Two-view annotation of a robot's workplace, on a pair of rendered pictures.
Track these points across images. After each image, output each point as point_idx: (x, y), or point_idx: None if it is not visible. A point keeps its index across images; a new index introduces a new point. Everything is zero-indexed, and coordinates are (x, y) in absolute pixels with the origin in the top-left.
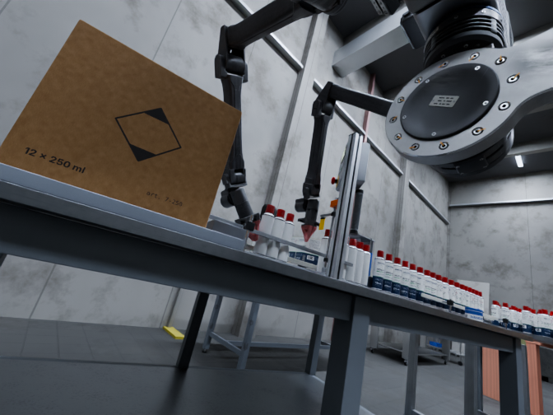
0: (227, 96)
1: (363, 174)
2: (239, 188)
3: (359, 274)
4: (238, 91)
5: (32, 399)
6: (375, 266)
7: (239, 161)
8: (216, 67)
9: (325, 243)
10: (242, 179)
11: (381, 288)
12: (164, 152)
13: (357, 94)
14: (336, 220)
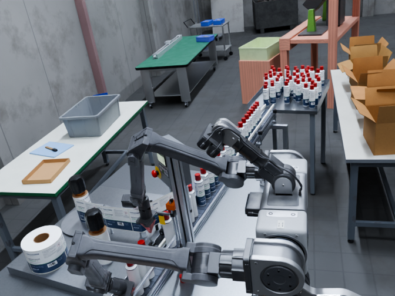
0: (86, 269)
1: (188, 178)
2: (110, 285)
3: (193, 215)
4: (94, 259)
5: None
6: (197, 189)
7: (105, 277)
8: (72, 272)
9: (167, 226)
10: (109, 277)
11: (206, 202)
12: None
13: (181, 155)
14: (181, 228)
